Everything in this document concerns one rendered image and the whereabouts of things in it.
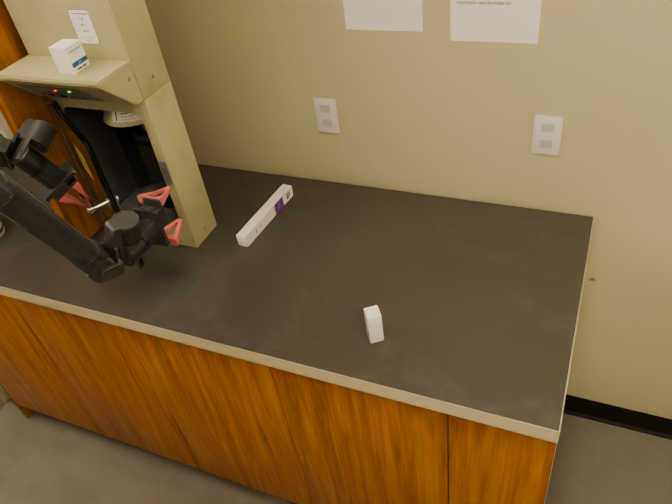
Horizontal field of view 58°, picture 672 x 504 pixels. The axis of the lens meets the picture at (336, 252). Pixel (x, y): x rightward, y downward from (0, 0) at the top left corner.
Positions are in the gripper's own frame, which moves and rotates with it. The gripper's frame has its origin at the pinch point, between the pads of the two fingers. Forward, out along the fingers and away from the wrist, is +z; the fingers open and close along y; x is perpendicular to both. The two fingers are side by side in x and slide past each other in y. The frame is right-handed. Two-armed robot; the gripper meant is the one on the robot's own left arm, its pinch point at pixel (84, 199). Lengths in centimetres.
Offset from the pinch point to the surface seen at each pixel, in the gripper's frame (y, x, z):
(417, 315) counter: -35, 68, 45
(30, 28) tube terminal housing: -23.0, -17.5, -30.7
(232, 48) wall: -59, -19, 11
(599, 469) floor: -43, 97, 153
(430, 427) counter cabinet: -17, 85, 54
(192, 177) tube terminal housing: -22.7, 1.7, 17.7
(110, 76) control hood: -27.2, 9.4, -21.0
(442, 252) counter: -53, 56, 54
